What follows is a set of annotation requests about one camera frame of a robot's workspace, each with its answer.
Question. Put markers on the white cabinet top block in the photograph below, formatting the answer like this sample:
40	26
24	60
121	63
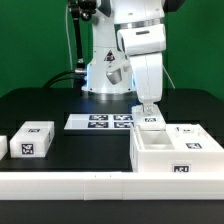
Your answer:
32	140

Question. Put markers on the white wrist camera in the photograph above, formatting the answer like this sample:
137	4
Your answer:
115	72

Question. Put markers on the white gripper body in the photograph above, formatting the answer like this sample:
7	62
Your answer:
147	73

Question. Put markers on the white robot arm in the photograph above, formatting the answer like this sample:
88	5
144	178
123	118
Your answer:
128	40

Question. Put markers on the white L-shaped boundary rail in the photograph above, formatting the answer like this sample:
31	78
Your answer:
76	169

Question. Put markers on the white cabinet body box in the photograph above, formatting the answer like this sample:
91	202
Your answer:
153	151

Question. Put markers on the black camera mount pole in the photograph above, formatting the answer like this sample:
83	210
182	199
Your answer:
80	10

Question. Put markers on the white flat marker base plate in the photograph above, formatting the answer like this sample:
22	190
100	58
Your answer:
98	122

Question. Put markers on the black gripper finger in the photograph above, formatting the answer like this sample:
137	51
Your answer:
148	109

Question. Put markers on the white block at left edge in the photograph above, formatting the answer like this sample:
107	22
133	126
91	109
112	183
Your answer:
3	146

